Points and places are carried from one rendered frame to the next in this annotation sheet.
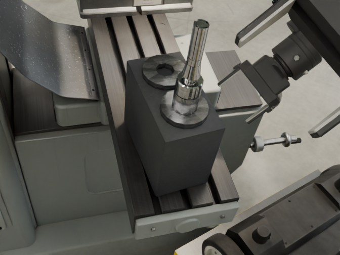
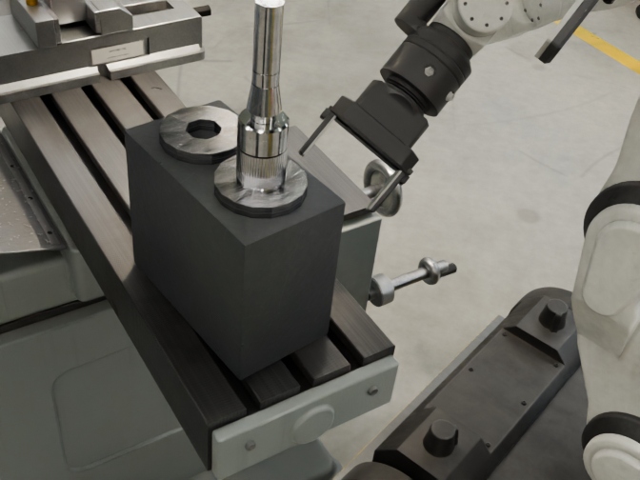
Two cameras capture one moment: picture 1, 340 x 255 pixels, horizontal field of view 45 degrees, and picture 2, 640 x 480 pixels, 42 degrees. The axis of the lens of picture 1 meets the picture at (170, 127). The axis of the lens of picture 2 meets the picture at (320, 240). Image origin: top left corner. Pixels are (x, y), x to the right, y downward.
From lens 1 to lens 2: 15 cm
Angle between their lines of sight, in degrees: 14
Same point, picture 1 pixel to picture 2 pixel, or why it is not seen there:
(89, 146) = (59, 359)
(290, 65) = (421, 87)
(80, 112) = (30, 285)
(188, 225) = (314, 422)
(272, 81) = (397, 123)
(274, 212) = (450, 397)
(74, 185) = (38, 458)
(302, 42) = (431, 42)
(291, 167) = (445, 338)
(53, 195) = not seen: outside the picture
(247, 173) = not seen: hidden behind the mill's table
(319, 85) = (450, 185)
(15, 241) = not seen: outside the picture
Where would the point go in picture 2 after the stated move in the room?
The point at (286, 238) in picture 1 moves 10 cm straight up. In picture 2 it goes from (487, 436) to (501, 394)
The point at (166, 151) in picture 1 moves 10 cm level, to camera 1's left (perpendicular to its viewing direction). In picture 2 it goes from (248, 267) to (136, 272)
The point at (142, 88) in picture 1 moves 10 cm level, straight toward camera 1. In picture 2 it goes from (170, 168) to (188, 232)
